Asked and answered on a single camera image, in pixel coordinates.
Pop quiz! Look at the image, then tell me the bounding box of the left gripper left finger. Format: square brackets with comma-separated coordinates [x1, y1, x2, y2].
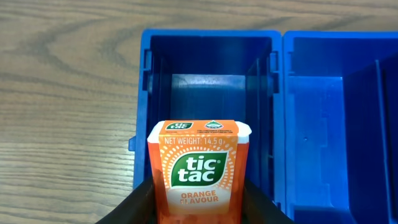
[95, 175, 157, 224]

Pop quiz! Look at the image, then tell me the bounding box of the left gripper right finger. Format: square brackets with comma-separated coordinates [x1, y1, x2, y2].
[241, 178, 295, 224]

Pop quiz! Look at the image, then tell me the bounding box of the orange candy box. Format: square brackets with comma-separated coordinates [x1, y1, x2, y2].
[147, 119, 252, 224]

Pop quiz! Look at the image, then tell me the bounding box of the blue tray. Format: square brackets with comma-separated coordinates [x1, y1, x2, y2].
[128, 29, 398, 224]

